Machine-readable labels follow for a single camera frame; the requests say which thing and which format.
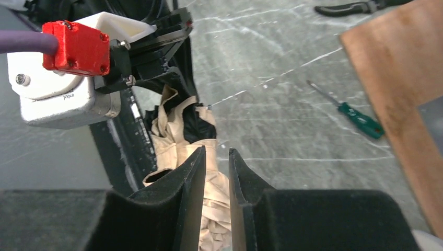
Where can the beige umbrella case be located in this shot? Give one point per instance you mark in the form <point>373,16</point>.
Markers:
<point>426,241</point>

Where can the black pliers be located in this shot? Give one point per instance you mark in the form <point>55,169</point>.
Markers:
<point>360,7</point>

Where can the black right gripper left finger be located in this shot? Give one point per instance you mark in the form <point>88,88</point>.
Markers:
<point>162,216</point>

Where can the beige folding umbrella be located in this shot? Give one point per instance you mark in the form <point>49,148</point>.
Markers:
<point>178,127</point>

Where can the green handled screwdriver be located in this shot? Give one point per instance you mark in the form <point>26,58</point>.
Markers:
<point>362,122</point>

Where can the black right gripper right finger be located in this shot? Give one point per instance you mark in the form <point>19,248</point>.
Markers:
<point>266,218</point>

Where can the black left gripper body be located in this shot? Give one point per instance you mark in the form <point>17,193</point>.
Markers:
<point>152,62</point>

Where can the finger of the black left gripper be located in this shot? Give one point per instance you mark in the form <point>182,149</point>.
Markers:
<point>125,146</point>

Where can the wooden board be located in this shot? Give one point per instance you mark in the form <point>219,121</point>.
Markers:
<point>398,59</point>

